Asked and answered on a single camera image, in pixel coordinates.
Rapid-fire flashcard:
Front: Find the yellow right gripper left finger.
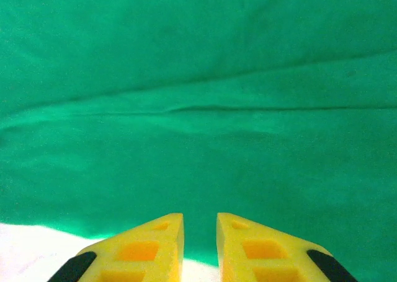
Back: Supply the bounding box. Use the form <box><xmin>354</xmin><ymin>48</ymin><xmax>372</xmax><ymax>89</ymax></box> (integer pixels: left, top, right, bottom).
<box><xmin>50</xmin><ymin>212</ymin><xmax>185</xmax><ymax>282</ymax></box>

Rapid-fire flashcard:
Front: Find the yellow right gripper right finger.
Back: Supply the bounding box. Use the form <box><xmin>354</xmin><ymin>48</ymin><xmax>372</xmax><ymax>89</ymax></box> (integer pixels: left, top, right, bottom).
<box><xmin>216</xmin><ymin>212</ymin><xmax>358</xmax><ymax>282</ymax></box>

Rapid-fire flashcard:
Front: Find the green t-shirt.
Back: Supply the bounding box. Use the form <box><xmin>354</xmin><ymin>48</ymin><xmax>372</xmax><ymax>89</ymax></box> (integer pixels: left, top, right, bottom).
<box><xmin>0</xmin><ymin>0</ymin><xmax>397</xmax><ymax>270</ymax></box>

